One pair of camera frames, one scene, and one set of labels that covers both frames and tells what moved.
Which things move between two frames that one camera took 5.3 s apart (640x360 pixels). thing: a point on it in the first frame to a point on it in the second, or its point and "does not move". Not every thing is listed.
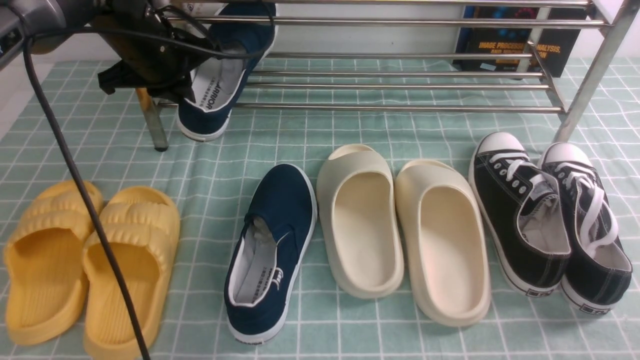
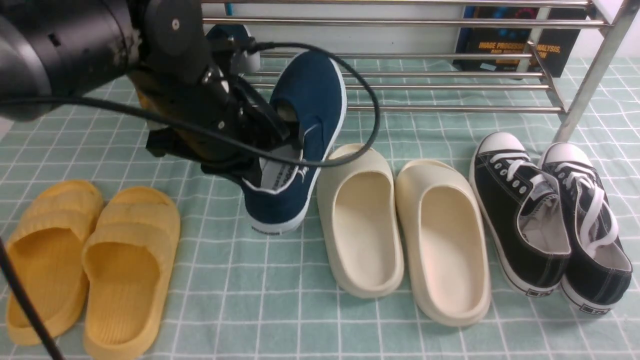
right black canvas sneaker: [598, 274] does not move
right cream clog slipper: [438, 215] does not move
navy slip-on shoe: [268, 253] to [311, 91]
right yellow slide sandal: [141, 226] does not move
